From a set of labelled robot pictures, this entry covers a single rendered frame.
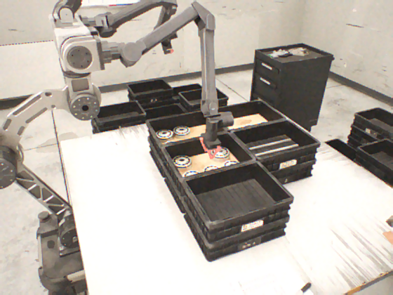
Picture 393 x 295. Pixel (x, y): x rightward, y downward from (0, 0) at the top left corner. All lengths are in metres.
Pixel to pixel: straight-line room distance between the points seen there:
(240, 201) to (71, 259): 1.11
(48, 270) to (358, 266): 1.60
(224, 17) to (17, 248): 3.96
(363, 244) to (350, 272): 0.18
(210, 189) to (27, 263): 1.47
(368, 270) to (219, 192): 0.69
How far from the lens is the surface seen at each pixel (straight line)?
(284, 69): 3.14
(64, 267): 2.14
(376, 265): 1.62
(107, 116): 3.01
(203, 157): 1.77
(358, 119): 3.06
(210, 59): 1.50
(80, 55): 1.36
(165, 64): 4.90
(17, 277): 2.52
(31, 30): 4.49
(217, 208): 1.47
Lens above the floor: 1.84
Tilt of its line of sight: 33 degrees down
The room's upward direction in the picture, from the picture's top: straight up
